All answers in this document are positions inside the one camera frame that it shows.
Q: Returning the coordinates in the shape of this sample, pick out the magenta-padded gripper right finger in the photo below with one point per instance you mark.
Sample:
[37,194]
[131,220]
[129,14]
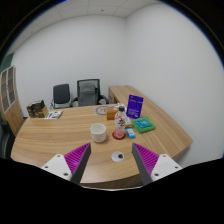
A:
[155,165]

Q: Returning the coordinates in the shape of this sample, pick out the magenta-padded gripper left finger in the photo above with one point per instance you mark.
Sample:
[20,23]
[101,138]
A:
[71,163]

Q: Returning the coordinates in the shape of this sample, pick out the clear drink bottle black cap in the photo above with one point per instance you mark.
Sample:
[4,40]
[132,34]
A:
[120,123]

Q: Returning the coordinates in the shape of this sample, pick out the green flat box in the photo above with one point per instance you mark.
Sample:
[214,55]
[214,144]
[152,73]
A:
[146,128]

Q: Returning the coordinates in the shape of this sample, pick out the small blue box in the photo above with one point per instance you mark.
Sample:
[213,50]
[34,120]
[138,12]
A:
[131,133]

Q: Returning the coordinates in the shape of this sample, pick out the white cup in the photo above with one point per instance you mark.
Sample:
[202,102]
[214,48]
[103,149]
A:
[98,133]

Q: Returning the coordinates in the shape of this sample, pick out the teal card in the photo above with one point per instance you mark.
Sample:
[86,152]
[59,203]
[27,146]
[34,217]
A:
[143,123]

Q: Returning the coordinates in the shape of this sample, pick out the flat round red coaster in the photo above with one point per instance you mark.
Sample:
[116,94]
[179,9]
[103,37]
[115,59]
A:
[114,136]

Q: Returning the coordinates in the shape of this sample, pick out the white and green leaflet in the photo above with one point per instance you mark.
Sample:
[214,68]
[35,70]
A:
[53,115]

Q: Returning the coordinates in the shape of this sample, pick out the paper with round print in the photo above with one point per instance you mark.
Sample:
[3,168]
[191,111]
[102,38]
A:
[101,110]

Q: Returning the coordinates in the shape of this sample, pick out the purple standing pouch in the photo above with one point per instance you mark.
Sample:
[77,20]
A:
[134,106]

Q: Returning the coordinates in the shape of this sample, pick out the wooden box with dark items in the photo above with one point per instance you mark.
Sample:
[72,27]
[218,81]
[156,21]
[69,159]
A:
[36,109]

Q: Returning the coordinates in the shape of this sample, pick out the black office chair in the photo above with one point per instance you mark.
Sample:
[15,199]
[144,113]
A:
[61,95]

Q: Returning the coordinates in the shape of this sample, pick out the grey mesh office chair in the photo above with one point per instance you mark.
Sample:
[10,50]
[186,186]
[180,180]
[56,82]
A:
[88,93]

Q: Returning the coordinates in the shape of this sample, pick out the wooden shelf unit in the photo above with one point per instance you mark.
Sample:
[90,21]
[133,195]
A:
[10,100]

